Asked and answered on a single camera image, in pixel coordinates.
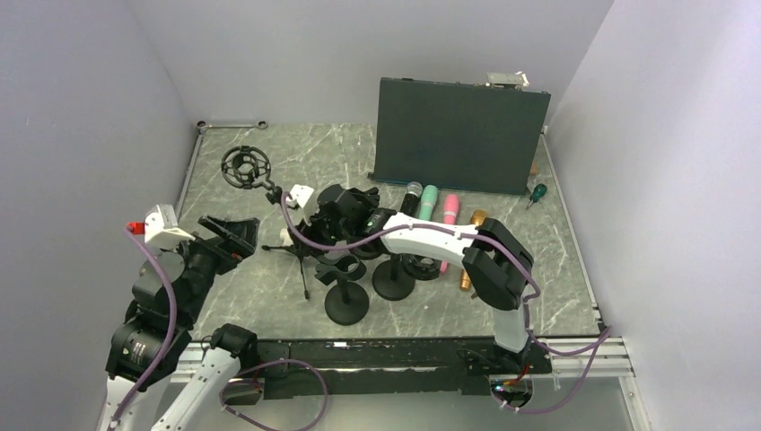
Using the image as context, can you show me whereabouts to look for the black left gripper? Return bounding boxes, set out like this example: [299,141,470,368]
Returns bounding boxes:
[165,213,259,324]

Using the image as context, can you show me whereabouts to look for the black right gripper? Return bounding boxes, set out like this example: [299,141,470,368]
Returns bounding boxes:
[293,202,354,260]

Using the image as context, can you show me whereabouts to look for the black pink-mic desk stand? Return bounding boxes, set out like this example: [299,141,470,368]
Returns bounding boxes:
[344,187,384,260]

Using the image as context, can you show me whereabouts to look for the black tripod shock-mount stand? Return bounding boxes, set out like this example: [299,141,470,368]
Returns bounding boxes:
[221,145,311,301]

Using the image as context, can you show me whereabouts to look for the black clip desk stand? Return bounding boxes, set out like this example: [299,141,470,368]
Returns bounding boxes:
[315,254,370,326]

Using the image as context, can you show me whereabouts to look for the mint green microphone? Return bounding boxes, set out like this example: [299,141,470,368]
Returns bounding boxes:
[417,184,438,221]

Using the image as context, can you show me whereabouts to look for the pink microphone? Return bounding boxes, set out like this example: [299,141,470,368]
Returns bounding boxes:
[438,193,462,274]

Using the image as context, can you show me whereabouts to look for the gold condenser microphone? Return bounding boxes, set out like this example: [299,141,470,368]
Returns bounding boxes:
[459,209,488,292]

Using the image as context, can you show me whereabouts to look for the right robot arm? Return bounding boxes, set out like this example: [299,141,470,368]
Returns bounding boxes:
[280,184,535,373]

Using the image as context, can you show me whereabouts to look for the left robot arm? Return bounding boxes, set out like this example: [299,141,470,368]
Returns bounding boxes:
[100,206,260,430]

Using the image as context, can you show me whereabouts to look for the white plastic connector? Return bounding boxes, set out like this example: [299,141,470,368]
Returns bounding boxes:
[280,229,293,246]

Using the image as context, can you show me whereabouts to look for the dark green upright board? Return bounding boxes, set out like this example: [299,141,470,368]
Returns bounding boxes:
[370,77,551,195]

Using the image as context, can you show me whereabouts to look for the metal clamp behind board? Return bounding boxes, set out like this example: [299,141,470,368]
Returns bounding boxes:
[486,71,529,90]

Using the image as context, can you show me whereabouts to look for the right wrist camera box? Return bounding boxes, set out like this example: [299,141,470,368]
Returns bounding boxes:
[286,184,319,219]

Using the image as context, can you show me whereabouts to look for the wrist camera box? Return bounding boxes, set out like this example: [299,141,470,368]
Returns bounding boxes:
[126,204,195,251]
[286,184,319,219]

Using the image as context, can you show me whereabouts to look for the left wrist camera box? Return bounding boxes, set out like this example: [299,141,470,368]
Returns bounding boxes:
[126,204,195,251]

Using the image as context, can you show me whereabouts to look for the black shock-mount desk stand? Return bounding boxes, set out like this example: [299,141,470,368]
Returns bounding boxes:
[372,254,442,301]

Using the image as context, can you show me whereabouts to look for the green-handled screwdriver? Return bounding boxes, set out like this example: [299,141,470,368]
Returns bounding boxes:
[526,183,547,210]

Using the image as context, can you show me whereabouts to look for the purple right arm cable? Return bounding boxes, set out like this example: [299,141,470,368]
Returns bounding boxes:
[279,191,612,417]

